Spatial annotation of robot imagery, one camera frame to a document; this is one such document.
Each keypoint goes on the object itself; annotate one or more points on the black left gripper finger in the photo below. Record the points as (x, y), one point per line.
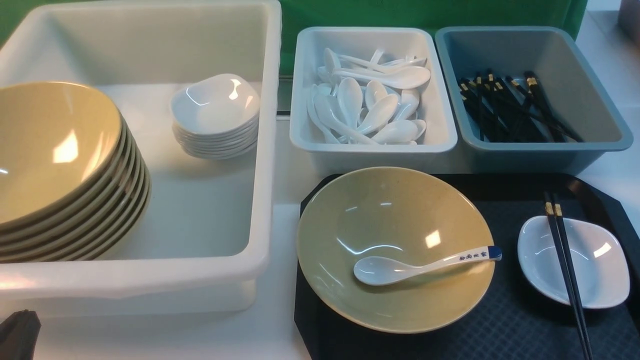
(19, 334)

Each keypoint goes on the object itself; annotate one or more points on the white ceramic soup spoon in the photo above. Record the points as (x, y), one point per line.
(382, 271)

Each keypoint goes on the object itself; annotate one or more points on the yellow noodle bowl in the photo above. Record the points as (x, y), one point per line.
(405, 215)

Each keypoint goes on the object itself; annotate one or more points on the black chopstick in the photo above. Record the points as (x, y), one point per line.
(574, 295)
(559, 250)

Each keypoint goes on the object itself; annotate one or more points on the white sauce dish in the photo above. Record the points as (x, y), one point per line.
(599, 262)

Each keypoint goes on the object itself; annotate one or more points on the stack of yellow bowls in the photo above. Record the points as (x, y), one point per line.
(74, 183)

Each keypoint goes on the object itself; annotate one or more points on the large white plastic bin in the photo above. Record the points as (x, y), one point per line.
(204, 237)

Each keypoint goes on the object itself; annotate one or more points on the stack of white dishes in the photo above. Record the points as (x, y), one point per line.
(216, 118)

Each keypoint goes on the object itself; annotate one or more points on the pile of white spoons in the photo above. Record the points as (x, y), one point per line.
(368, 102)

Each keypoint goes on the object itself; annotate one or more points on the white spoon tray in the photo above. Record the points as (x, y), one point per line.
(361, 42)

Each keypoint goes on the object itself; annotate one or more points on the black serving tray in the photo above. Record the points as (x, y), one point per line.
(513, 321)

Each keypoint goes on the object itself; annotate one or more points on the pile of black chopsticks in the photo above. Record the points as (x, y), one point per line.
(507, 110)

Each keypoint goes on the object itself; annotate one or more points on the blue-grey chopstick tray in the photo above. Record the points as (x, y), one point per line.
(571, 86)

